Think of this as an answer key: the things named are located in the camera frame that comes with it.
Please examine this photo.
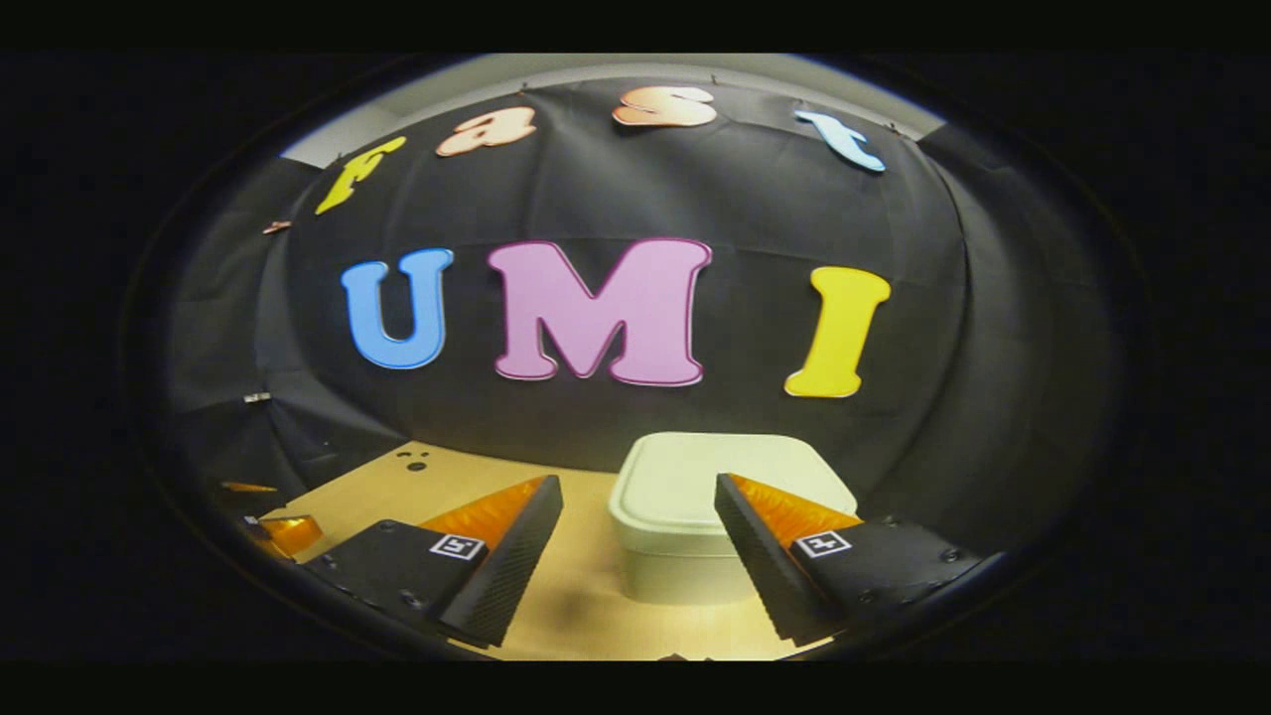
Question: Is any pale green garbage bin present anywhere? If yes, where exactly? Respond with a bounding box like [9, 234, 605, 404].
[608, 431, 860, 607]

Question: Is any wooden desktop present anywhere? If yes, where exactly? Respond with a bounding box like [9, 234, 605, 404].
[283, 440, 835, 662]

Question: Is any black backdrop cloth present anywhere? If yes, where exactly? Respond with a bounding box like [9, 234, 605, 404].
[164, 79, 1128, 557]

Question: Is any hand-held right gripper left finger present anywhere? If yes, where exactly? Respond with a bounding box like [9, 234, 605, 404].
[303, 474, 565, 648]

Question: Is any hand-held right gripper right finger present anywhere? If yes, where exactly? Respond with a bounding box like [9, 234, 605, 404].
[713, 473, 1009, 646]

